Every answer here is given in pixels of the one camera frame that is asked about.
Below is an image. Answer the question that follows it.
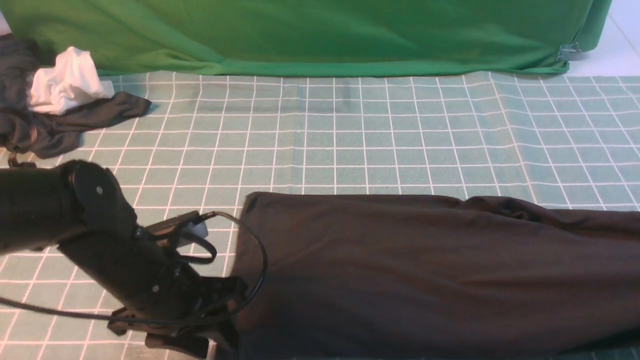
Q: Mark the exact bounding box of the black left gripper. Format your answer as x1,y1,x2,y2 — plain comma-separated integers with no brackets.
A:
107,276,249,360

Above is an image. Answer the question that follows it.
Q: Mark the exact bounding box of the dark gray long-sleeve top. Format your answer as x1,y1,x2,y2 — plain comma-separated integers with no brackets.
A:
231,192,640,360

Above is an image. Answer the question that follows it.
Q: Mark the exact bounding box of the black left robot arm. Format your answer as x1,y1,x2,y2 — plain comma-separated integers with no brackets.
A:
0,161,247,360

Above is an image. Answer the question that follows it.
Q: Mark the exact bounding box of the crumpled dark gray garment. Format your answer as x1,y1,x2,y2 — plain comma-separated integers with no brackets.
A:
1,35,153,159

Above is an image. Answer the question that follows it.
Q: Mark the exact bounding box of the crumpled white cloth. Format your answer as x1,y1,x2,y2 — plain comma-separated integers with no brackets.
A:
27,47,115,116

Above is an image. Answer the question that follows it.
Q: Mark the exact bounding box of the green backdrop cloth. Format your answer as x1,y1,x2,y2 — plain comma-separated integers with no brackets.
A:
1,0,611,78

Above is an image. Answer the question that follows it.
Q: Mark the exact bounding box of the green checkered tablecloth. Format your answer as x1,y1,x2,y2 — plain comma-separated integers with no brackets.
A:
0,71,640,360

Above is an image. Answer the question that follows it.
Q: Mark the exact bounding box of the metal binder clip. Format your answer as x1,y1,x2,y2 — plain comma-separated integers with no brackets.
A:
556,43,583,62

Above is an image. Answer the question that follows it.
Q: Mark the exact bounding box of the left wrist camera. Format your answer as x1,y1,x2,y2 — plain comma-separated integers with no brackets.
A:
143,210,209,249

